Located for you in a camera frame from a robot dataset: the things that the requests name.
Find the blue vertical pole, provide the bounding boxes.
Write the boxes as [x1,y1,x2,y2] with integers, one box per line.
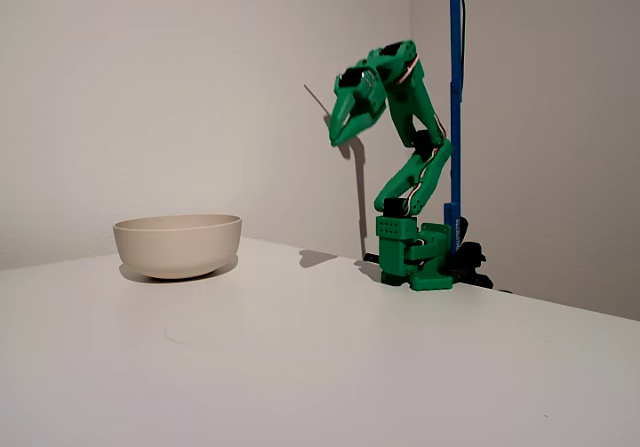
[443,0,467,257]

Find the black cable on pole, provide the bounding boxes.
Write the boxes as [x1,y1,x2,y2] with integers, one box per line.
[458,0,469,96]

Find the beige bowl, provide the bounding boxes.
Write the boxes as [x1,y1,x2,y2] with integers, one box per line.
[112,213,243,281]

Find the large black table clamp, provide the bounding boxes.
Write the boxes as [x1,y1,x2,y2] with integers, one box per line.
[444,215,494,291]

